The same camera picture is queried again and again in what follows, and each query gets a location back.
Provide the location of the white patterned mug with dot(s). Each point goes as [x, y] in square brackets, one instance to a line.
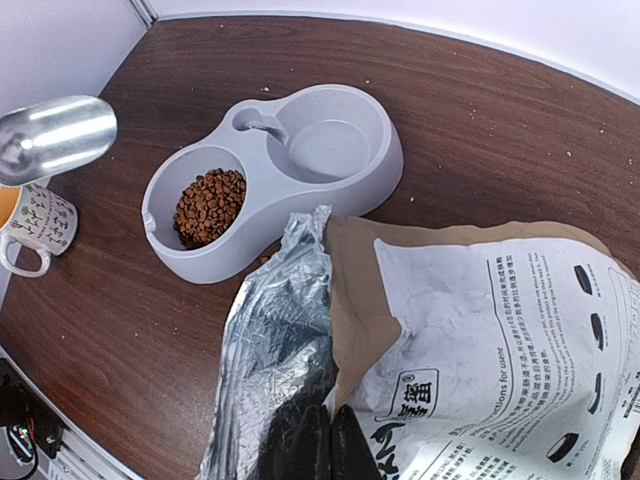
[38, 219]

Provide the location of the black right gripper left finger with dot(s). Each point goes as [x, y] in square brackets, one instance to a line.
[297, 445]

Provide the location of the silver metal scoop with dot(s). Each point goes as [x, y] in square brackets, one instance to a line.
[54, 137]

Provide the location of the grey double pet bowl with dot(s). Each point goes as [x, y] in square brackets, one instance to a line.
[328, 144]

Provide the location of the left aluminium frame post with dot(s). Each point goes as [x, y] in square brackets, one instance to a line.
[145, 11]

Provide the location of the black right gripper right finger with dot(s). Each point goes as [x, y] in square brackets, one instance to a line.
[350, 455]

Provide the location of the front aluminium rail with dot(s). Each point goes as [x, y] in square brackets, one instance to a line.
[79, 457]

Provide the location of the brown kibble in bowl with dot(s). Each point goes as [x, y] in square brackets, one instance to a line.
[208, 207]

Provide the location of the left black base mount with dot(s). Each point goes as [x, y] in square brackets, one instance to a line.
[27, 420]

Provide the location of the brown white pet food bag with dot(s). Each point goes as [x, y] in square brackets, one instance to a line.
[509, 352]

